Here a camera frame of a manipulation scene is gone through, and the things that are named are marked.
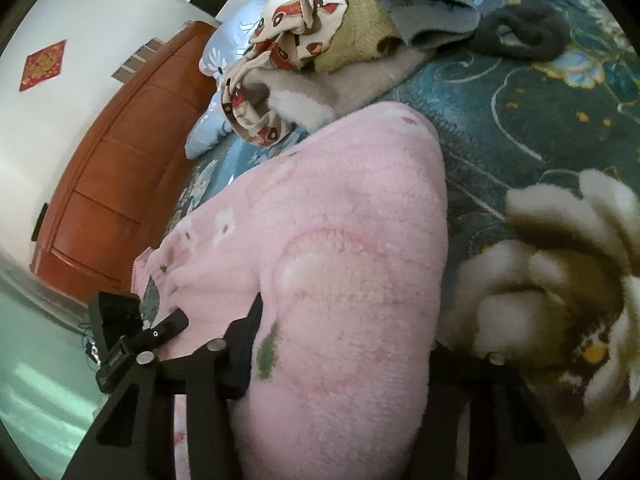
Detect grey white fleece garment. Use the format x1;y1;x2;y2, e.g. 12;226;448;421
243;46;435;132

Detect white red car print garment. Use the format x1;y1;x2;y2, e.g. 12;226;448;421
219;0;347;148

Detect red wall decoration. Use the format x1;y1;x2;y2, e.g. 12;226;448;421
18;40;66;92

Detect wooden headboard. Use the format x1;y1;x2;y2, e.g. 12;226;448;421
30;22;216;304

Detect black garment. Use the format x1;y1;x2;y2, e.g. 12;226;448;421
469;0;570;62

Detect light blue daisy quilt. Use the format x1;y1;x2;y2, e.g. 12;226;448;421
183;0;281;161

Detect teal floral bed blanket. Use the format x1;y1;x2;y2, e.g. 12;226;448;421
164;0;640;480

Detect pink fleece garment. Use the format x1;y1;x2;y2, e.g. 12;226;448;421
132;102;447;479

